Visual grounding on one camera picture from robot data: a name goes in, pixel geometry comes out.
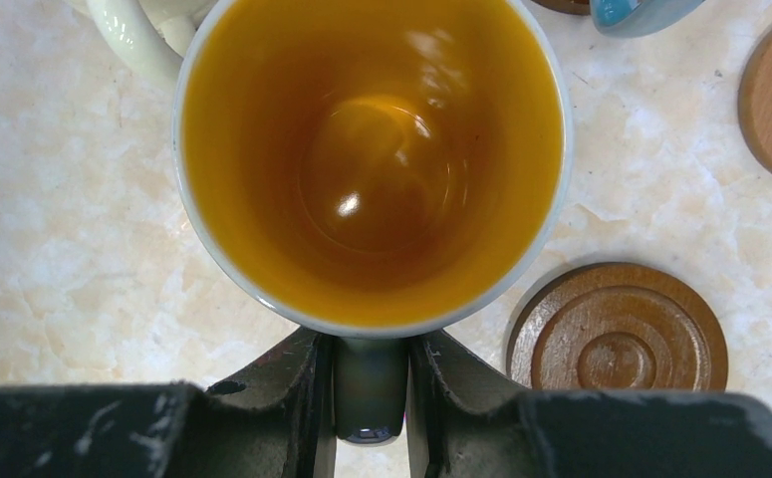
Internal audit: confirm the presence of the floral mug yellow inside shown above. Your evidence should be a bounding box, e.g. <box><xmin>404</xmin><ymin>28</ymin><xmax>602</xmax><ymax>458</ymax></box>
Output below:
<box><xmin>172</xmin><ymin>1</ymin><xmax>573</xmax><ymax>446</ymax></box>

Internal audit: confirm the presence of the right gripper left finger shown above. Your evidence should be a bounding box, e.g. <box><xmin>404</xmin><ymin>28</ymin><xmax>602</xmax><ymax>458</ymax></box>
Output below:
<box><xmin>0</xmin><ymin>328</ymin><xmax>336</xmax><ymax>477</ymax></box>

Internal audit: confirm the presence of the blue butterfly mug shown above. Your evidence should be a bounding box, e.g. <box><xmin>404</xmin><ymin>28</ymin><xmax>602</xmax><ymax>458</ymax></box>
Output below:
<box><xmin>590</xmin><ymin>0</ymin><xmax>704</xmax><ymax>39</ymax></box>

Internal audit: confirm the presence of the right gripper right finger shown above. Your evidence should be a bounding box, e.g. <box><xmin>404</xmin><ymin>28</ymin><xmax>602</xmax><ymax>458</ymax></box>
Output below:
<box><xmin>406</xmin><ymin>332</ymin><xmax>772</xmax><ymax>477</ymax></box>

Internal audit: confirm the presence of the cream ribbed mug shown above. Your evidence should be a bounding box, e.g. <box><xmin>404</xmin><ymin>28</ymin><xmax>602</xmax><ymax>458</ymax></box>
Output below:
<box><xmin>67</xmin><ymin>0</ymin><xmax>216</xmax><ymax>92</ymax></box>

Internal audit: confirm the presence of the dark wooden coaster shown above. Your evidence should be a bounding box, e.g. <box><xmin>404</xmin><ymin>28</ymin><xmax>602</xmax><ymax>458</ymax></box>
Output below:
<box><xmin>505</xmin><ymin>262</ymin><xmax>729</xmax><ymax>391</ymax></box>
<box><xmin>533</xmin><ymin>0</ymin><xmax>591</xmax><ymax>16</ymax></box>

